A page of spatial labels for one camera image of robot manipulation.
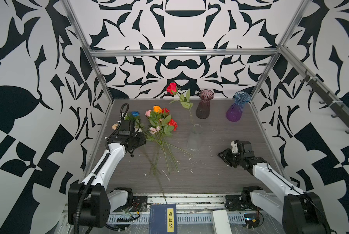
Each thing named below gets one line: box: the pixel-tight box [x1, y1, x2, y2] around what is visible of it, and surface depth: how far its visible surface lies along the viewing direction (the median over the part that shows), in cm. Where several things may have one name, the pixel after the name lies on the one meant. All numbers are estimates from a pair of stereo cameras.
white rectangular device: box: [211, 209, 233, 234], surface depth 67 cm
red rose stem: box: [166, 82, 196, 133], surface depth 76 cm
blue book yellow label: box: [149, 203, 177, 234], surface depth 71 cm
